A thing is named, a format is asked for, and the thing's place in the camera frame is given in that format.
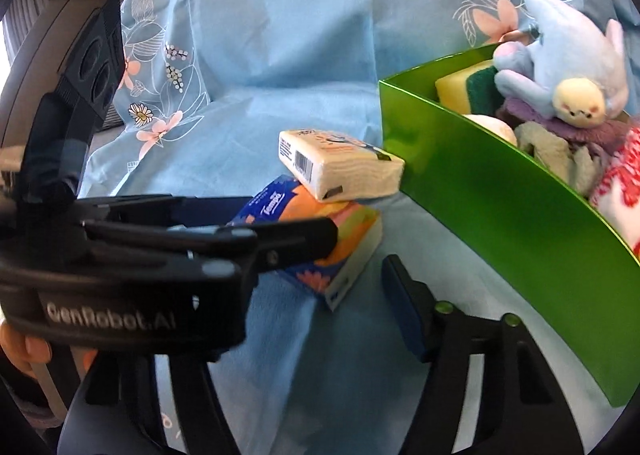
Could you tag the red and white plush toy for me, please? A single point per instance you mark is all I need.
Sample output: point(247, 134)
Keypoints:
point(620, 185)

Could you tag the person's left hand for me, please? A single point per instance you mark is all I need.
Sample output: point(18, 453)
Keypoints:
point(25, 347)

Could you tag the green cardboard box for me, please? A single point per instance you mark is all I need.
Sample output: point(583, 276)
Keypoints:
point(500, 215)

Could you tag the yellow sponge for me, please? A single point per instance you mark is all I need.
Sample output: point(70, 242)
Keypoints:
point(457, 85)

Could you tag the white tissue pack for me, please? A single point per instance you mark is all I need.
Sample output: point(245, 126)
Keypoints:
point(350, 170)

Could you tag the green cloth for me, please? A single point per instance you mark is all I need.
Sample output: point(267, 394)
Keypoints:
point(550, 150)

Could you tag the yellow and white towel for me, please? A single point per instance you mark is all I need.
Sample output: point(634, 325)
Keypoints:
point(492, 127)

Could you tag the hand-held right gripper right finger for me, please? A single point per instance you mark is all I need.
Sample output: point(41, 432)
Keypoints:
point(405, 305)

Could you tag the light blue plush toy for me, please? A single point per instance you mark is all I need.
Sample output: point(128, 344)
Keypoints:
point(565, 60)

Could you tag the blue floral bed sheet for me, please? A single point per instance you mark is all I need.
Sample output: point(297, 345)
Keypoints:
point(300, 35)

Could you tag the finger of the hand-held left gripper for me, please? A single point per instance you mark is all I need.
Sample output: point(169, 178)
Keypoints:
point(200, 210)
point(300, 240)

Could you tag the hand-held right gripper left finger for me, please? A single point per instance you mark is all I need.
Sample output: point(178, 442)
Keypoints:
point(197, 410)

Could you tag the purple cloth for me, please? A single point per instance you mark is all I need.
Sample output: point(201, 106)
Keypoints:
point(595, 132)

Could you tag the orange and blue tissue pack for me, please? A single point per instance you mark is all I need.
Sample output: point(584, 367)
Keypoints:
point(350, 230)

